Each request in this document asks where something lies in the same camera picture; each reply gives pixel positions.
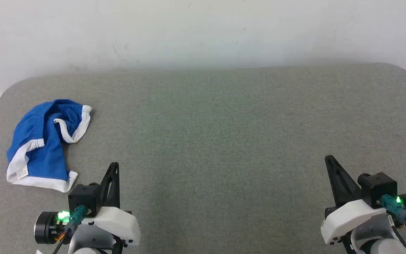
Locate teal-plug left gripper cable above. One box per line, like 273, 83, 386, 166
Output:
52, 205, 89, 254

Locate grey fabric sofa cushion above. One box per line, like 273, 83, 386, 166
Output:
0, 63, 406, 254

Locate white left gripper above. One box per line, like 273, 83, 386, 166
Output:
79, 162, 141, 247

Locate teal-plug right gripper cable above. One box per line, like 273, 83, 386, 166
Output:
379, 194, 406, 244

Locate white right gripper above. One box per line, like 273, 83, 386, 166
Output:
321, 155, 389, 245

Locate teal-plug gripper cable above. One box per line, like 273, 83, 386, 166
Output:
52, 205, 89, 254
379, 194, 406, 244

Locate blue shorts with white trim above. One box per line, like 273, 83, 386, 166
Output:
6, 99, 92, 193

